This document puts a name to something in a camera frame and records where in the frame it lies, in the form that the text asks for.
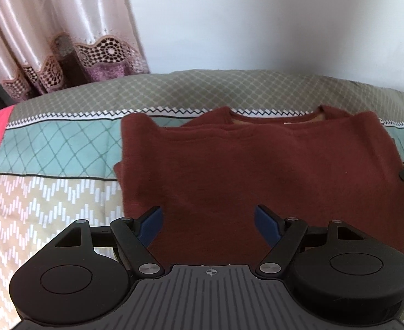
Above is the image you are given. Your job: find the dark red long-sleeve sweater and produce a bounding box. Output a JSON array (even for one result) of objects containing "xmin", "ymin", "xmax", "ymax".
[{"xmin": 115, "ymin": 106, "xmax": 404, "ymax": 265}]

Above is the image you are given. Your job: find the pink satin lace curtain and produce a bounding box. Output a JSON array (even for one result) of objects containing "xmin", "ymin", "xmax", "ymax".
[{"xmin": 0, "ymin": 0, "xmax": 149, "ymax": 103}]

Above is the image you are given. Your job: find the patterned quilt bedspread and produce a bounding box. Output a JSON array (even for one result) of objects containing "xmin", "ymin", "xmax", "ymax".
[{"xmin": 0, "ymin": 70, "xmax": 404, "ymax": 329}]

